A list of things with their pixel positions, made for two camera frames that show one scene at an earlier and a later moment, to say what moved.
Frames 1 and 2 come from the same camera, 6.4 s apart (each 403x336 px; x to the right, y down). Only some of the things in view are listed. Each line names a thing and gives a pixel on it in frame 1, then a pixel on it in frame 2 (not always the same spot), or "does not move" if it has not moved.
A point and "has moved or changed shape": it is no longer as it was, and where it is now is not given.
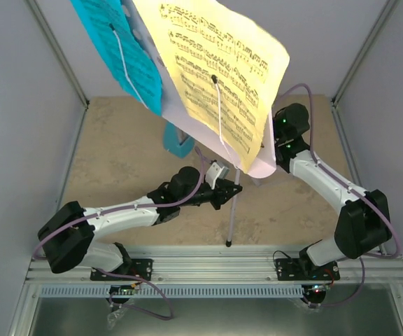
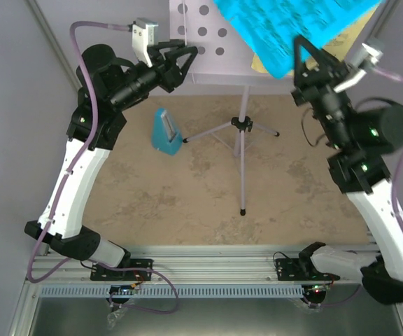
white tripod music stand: [176, 110] → [224, 64]
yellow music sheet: [224, 60] → [340, 50]
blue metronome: [176, 141] has moved or changed shape
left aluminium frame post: [57, 49] does not move
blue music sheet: [119, 40] → [271, 26]
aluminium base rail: [229, 265] does not move
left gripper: [219, 197] → [173, 78]
